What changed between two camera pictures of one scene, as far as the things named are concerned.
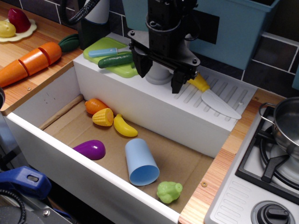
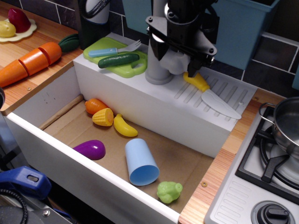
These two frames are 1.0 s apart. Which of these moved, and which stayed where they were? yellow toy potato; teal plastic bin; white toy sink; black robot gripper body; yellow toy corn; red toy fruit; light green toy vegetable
Moved: black robot gripper body
Stayed: white toy sink; yellow toy corn; red toy fruit; teal plastic bin; yellow toy potato; light green toy vegetable
